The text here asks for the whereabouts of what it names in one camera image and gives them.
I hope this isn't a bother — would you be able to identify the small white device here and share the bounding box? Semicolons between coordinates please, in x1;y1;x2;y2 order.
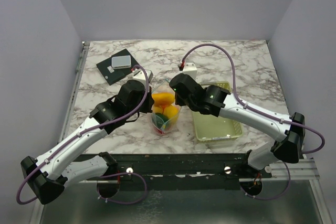
111;55;131;69

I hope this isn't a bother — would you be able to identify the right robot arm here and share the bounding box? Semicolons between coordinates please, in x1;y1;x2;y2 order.
169;73;305;177

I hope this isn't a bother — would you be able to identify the orange yellow toy mango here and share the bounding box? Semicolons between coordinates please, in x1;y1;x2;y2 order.
152;92;175;106

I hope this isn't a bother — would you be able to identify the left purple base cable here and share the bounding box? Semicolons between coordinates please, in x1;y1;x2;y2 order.
97;171;148;205

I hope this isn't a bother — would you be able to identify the green toy fruit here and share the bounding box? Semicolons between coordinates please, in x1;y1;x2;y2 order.
153;113;169;127

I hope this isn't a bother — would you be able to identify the clear zip top bag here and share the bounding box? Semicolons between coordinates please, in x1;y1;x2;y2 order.
150;79;181;135

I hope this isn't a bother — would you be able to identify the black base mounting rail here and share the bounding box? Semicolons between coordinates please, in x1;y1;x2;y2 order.
85;149;272;191

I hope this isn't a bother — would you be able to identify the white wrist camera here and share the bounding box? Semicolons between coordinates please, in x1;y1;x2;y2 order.
132;69;153;86
179;62;197;80

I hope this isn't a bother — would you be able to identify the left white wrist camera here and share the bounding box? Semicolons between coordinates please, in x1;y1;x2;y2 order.
132;69;153;86

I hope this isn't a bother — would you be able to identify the black flat box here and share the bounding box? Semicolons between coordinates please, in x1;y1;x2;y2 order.
96;49;138;86

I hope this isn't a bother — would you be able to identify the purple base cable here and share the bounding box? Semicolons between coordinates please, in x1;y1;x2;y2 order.
97;171;148;205
244;162;291;201

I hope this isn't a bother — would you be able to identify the pale green plastic basket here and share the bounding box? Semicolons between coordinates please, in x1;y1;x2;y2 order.
191;81;244;142

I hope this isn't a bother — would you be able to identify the red toy apple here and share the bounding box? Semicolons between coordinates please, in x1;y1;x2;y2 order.
153;127;165;135

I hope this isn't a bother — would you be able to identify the yellow toy lemon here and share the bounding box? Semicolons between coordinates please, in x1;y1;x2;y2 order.
153;105;179;119

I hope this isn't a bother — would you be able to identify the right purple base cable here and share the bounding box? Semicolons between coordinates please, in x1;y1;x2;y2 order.
244;162;291;201

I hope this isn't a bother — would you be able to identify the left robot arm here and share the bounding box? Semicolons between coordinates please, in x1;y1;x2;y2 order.
20;80;154;205

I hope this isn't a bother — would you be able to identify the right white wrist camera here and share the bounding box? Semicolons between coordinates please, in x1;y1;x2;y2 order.
179;62;197;80

